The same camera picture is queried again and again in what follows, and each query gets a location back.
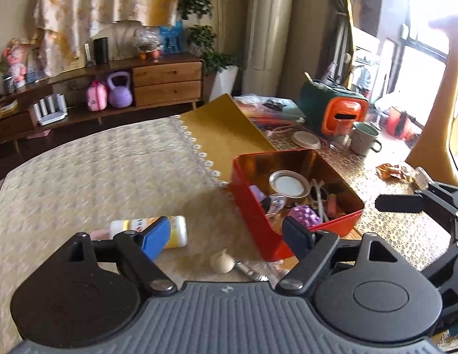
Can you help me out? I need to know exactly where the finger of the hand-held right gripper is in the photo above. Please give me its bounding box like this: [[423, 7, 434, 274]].
[[374, 181, 458, 253], [421, 243, 458, 340]]

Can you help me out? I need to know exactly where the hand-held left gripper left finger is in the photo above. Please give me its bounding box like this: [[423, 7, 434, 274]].
[[68, 216, 178, 297]]

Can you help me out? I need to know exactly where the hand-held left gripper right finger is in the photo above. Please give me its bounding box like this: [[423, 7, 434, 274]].
[[275, 217, 399, 292]]

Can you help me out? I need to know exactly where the white bottle with yellow label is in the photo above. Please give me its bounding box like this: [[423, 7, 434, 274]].
[[110, 215, 188, 249]]

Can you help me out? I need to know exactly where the bumpy purple ball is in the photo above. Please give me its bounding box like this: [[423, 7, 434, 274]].
[[288, 206, 322, 229]]

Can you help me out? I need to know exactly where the red tin box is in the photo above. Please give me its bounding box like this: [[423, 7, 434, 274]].
[[229, 148, 365, 262]]

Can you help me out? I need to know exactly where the purple toy with black wheel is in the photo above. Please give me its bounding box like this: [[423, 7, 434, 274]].
[[249, 185, 274, 214]]

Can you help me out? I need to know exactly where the orange snack wrapper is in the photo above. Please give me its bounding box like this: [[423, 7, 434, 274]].
[[376, 163, 414, 182]]

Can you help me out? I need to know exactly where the silver snack wrapper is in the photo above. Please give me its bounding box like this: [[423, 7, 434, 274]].
[[411, 167, 434, 190]]

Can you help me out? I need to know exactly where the round metal lid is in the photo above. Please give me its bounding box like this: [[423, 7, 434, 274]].
[[269, 170, 311, 203]]

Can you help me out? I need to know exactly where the silver nail clipper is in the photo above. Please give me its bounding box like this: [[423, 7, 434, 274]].
[[233, 260, 268, 281]]

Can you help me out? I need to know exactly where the cream garlic bulb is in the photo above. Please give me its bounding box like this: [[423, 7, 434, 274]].
[[210, 248, 235, 274]]

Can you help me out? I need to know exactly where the grey enamel mug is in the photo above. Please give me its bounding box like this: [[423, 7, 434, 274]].
[[349, 121, 382, 156]]

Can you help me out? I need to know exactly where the cream quilted table cover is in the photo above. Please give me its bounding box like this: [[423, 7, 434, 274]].
[[0, 115, 299, 351]]

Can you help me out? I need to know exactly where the red appliance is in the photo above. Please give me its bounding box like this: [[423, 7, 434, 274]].
[[386, 105, 418, 139]]

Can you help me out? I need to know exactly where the tan chair back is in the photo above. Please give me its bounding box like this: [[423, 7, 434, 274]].
[[405, 18, 458, 192]]

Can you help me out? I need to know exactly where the clear drinking glass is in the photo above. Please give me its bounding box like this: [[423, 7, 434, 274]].
[[328, 123, 351, 150]]

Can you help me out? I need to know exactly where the round white lid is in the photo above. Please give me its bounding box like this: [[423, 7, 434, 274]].
[[291, 131, 321, 150]]

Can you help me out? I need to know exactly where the orange container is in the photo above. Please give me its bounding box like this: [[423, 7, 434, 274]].
[[322, 97, 370, 137]]

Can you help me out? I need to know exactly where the gold flat board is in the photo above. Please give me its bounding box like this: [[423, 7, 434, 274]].
[[179, 93, 277, 183]]

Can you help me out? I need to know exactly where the teal book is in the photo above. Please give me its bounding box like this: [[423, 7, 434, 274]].
[[264, 98, 306, 124]]

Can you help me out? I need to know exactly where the green orange toaster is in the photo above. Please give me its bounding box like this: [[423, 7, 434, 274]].
[[297, 79, 370, 135]]

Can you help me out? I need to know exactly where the clear plastic bag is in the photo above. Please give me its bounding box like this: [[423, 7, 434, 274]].
[[232, 95, 289, 115]]

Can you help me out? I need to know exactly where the large window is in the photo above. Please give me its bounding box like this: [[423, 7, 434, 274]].
[[352, 0, 458, 148]]

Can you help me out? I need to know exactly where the purple kettlebell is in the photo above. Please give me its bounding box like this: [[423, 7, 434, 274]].
[[106, 72, 134, 109]]

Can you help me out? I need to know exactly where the pink toy backpack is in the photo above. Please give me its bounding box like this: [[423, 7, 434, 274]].
[[86, 80, 110, 112]]

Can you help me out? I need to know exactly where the light wooden drawer cabinet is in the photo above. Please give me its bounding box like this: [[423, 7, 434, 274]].
[[131, 53, 204, 108]]

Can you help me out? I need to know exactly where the white router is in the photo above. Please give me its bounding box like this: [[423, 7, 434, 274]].
[[32, 94, 69, 126]]

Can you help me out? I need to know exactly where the dark wooden low cabinet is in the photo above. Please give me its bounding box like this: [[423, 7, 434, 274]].
[[0, 64, 133, 146]]

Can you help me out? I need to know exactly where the grey window curtain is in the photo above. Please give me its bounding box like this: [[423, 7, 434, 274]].
[[321, 0, 362, 93]]

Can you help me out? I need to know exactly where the plastic bag of fruit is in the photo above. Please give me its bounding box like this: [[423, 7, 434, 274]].
[[135, 27, 164, 60]]

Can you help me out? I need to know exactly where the black cylinder speaker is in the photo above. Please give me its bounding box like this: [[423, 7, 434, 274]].
[[93, 37, 109, 65]]

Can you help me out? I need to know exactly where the blue gift bag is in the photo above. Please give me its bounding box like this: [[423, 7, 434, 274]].
[[159, 22, 184, 53]]

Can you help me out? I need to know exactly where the tall green potted plant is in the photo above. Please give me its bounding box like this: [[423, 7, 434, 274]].
[[177, 0, 248, 98]]

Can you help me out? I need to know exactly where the cream standing air conditioner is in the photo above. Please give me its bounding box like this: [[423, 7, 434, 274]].
[[244, 0, 294, 87]]

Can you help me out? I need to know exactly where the plant in patterned vase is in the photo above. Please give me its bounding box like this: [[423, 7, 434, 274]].
[[0, 59, 16, 94]]

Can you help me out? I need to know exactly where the pink doll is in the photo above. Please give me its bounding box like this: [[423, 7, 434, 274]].
[[3, 40, 32, 83]]

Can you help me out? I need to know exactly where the cream floral cloth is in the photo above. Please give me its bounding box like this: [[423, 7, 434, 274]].
[[33, 0, 193, 78]]

